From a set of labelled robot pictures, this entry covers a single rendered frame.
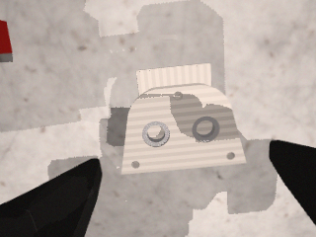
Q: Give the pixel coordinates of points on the cream housing plate with two round holes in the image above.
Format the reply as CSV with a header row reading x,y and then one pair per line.
x,y
181,147

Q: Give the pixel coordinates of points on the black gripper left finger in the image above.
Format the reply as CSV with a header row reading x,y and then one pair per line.
x,y
61,207

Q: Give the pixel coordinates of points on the small red block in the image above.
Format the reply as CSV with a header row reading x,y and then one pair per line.
x,y
5,44

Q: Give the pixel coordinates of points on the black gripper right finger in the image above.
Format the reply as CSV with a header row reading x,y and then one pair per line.
x,y
296,165

